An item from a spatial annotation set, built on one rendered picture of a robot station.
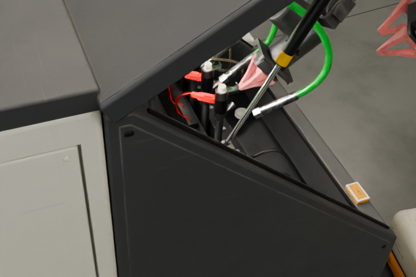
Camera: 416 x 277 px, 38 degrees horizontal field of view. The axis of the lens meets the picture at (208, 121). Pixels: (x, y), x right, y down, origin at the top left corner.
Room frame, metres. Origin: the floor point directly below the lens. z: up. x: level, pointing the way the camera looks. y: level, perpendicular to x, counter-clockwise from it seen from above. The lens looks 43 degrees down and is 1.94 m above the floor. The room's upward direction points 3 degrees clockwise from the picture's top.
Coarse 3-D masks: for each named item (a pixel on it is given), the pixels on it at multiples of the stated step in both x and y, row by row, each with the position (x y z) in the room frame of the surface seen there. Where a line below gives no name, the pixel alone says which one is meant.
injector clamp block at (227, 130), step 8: (200, 88) 1.17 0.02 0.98; (160, 96) 1.19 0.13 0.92; (168, 96) 1.14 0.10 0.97; (184, 96) 1.13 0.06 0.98; (168, 104) 1.14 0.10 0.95; (200, 104) 1.11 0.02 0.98; (168, 112) 1.14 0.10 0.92; (176, 112) 1.08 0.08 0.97; (192, 112) 1.08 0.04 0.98; (200, 112) 1.11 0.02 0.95; (176, 120) 1.08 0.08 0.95; (200, 120) 1.10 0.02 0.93; (224, 120) 1.05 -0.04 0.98; (200, 128) 1.02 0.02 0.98; (208, 128) 1.06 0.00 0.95; (224, 128) 1.02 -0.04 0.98; (224, 136) 1.00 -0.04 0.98; (240, 144) 0.98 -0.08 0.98
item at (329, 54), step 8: (296, 8) 0.90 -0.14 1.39; (320, 24) 0.91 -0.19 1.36; (320, 32) 0.90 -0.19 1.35; (328, 40) 0.90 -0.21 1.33; (328, 48) 0.90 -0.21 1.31; (328, 56) 0.90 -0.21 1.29; (328, 64) 0.90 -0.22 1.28; (320, 72) 0.91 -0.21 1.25; (328, 72) 0.90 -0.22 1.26; (320, 80) 0.90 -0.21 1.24; (304, 88) 0.90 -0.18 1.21; (312, 88) 0.90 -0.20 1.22
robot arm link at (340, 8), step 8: (296, 0) 1.01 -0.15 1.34; (304, 0) 1.01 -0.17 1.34; (288, 8) 0.98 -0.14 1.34; (304, 8) 1.01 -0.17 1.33; (336, 8) 1.01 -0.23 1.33; (344, 8) 1.02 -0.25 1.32; (272, 16) 0.98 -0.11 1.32; (280, 16) 0.97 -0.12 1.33; (288, 16) 0.98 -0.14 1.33; (296, 16) 0.98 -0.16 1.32; (320, 16) 1.01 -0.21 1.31; (328, 16) 1.00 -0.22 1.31; (336, 16) 1.01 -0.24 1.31; (344, 16) 1.01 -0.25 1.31; (280, 24) 0.98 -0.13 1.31; (288, 24) 0.98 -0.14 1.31; (296, 24) 0.98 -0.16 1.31; (328, 24) 1.00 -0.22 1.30; (336, 24) 1.01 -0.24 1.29; (288, 32) 0.98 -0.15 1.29
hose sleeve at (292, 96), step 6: (282, 96) 0.91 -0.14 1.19; (288, 96) 0.90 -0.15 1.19; (294, 96) 0.90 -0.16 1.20; (270, 102) 0.91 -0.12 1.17; (276, 102) 0.90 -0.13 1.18; (282, 102) 0.90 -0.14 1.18; (288, 102) 0.90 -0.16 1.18; (264, 108) 0.90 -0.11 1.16; (270, 108) 0.89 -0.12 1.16; (276, 108) 0.90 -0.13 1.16
